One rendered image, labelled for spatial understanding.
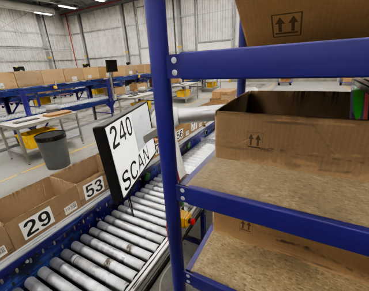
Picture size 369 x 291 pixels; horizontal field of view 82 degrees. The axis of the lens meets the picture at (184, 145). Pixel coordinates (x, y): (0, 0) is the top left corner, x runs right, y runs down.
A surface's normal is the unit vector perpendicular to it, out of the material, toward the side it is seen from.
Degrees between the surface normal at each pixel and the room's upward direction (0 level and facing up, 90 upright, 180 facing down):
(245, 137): 90
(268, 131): 90
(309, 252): 92
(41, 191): 90
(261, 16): 147
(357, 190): 0
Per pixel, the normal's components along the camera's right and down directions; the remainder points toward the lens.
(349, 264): -0.48, 0.36
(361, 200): -0.05, -0.93
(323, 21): -0.22, 0.97
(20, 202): 0.88, 0.12
